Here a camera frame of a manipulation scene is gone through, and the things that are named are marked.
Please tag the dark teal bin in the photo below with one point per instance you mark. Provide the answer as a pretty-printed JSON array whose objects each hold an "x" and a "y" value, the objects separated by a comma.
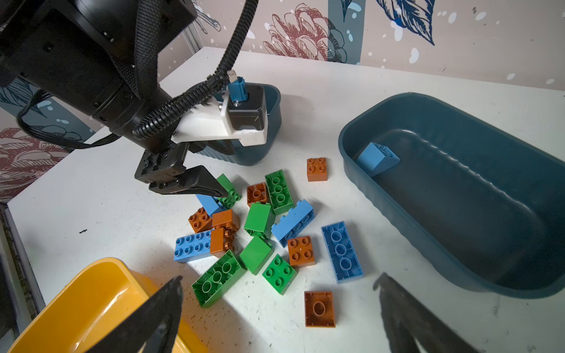
[
  {"x": 251, "y": 145},
  {"x": 484, "y": 208}
]

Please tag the green two by three lego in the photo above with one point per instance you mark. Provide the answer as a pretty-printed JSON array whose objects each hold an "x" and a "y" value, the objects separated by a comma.
[{"x": 279, "y": 193}]

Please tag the yellow plastic tray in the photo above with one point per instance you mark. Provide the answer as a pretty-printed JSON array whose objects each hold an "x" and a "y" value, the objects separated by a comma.
[{"x": 92, "y": 305}]

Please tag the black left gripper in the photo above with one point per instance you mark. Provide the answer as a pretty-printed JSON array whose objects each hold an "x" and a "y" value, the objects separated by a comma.
[{"x": 166, "y": 174}]

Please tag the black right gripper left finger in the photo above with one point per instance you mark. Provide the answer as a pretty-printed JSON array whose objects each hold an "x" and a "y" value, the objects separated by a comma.
[{"x": 153, "y": 327}]

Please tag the blue flat lego plate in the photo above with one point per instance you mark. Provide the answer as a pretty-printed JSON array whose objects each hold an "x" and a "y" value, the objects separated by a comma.
[{"x": 342, "y": 253}]

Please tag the right dark teal bin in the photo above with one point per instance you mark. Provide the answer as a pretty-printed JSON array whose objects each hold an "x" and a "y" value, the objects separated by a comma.
[{"x": 484, "y": 208}]

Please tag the blue slope lego brick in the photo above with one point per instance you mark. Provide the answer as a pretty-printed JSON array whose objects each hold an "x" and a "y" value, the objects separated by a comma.
[{"x": 376, "y": 159}]

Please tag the left dark teal bin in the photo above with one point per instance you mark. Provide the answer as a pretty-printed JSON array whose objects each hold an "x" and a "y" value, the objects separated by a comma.
[{"x": 251, "y": 145}]

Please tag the brown lego brick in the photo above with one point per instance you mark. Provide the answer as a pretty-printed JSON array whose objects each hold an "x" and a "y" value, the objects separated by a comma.
[
  {"x": 300, "y": 252},
  {"x": 317, "y": 169}
]

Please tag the brown lego upside down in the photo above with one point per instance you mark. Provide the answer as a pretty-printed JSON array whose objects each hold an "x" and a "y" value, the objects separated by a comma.
[{"x": 319, "y": 309}]

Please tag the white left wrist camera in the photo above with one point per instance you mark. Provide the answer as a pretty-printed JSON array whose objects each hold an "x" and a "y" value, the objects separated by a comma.
[{"x": 217, "y": 121}]

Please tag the long green lego brick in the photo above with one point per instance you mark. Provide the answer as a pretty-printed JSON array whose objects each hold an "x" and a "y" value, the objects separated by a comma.
[{"x": 218, "y": 279}]

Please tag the blue lego brick left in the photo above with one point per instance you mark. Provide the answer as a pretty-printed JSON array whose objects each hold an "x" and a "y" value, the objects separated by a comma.
[{"x": 192, "y": 247}]

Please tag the brown lego brick far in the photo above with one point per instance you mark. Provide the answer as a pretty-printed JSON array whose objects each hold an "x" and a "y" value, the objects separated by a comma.
[{"x": 317, "y": 169}]

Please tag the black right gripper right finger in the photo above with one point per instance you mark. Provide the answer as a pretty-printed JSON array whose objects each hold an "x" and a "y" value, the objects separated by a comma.
[{"x": 410, "y": 326}]

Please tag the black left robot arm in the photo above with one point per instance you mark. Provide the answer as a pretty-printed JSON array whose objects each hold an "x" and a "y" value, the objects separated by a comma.
[{"x": 101, "y": 57}]

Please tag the green square lego brick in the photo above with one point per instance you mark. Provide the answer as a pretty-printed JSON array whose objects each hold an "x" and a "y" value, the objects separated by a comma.
[{"x": 259, "y": 221}]

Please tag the long blue lego brick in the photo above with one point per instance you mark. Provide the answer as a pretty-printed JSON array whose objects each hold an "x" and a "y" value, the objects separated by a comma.
[{"x": 290, "y": 226}]

